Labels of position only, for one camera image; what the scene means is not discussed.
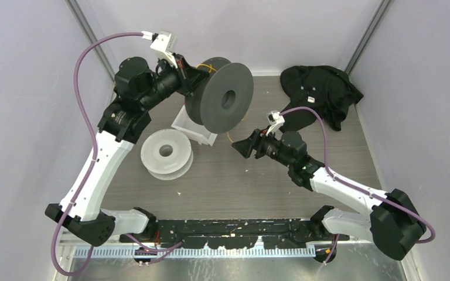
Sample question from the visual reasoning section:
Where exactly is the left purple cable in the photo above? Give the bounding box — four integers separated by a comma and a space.
50, 32, 185, 277

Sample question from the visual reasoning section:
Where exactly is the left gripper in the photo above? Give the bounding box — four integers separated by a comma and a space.
139, 52, 209, 111

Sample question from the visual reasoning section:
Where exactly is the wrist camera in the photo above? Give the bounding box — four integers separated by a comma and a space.
141, 30, 178, 68
265, 111, 285, 136

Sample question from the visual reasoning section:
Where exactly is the black cloth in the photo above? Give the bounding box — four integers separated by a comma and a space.
279, 66, 364, 132

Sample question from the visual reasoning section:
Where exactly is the black perforated spool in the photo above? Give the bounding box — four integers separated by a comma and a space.
185, 57, 254, 134

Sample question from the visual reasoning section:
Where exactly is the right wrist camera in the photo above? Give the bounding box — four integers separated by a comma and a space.
265, 111, 285, 136

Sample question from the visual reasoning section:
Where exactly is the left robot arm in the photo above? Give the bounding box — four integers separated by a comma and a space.
45, 55, 211, 246

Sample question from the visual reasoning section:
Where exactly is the near white plastic bin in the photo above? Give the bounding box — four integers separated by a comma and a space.
171, 105, 217, 146

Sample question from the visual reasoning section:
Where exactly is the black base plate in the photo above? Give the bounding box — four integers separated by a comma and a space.
133, 218, 335, 249

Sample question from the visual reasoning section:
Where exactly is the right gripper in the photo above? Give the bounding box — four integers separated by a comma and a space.
233, 125, 294, 169

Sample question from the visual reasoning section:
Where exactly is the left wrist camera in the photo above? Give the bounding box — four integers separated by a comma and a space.
141, 30, 178, 68

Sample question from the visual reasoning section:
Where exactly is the white perforated spool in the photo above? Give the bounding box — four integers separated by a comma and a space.
140, 129, 193, 180

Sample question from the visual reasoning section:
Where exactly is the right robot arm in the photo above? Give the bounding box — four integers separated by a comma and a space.
232, 129, 426, 261

